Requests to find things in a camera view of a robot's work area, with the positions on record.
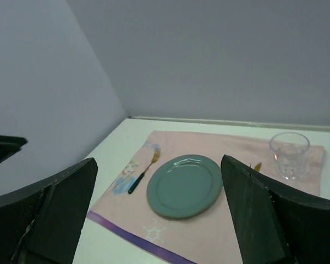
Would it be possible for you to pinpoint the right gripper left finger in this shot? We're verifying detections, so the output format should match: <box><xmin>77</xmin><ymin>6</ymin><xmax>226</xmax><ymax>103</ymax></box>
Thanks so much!
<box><xmin>0</xmin><ymin>158</ymin><xmax>98</xmax><ymax>263</ymax></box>

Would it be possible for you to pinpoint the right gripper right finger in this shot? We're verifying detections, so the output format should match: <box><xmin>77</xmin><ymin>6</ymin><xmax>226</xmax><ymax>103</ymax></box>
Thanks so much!
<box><xmin>221</xmin><ymin>155</ymin><xmax>330</xmax><ymax>263</ymax></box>

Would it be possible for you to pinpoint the gold knife black handle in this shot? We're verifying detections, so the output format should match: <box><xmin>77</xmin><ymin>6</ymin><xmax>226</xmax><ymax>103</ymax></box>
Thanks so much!
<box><xmin>254</xmin><ymin>163</ymin><xmax>262</xmax><ymax>172</ymax></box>

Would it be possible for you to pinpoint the clear drinking glass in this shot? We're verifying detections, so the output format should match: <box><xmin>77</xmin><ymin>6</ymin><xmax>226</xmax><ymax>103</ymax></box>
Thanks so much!
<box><xmin>269</xmin><ymin>132</ymin><xmax>310</xmax><ymax>180</ymax></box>

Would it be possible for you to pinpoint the pink cloth placemat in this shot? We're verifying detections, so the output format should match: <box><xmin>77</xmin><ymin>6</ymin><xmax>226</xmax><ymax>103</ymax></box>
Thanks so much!
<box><xmin>86</xmin><ymin>130</ymin><xmax>328</xmax><ymax>264</ymax></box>

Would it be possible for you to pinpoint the teal ceramic plate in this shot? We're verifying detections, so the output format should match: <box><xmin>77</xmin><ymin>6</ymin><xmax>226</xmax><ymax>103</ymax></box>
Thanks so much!
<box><xmin>146</xmin><ymin>155</ymin><xmax>223</xmax><ymax>219</ymax></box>

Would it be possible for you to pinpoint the gold fork black handle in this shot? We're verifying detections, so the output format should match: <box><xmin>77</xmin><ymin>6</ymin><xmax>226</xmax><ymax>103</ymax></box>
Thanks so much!
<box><xmin>128</xmin><ymin>148</ymin><xmax>161</xmax><ymax>194</ymax></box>

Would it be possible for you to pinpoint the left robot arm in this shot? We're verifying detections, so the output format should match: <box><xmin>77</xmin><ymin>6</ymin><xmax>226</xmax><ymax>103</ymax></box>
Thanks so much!
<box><xmin>0</xmin><ymin>135</ymin><xmax>28</xmax><ymax>163</ymax></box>

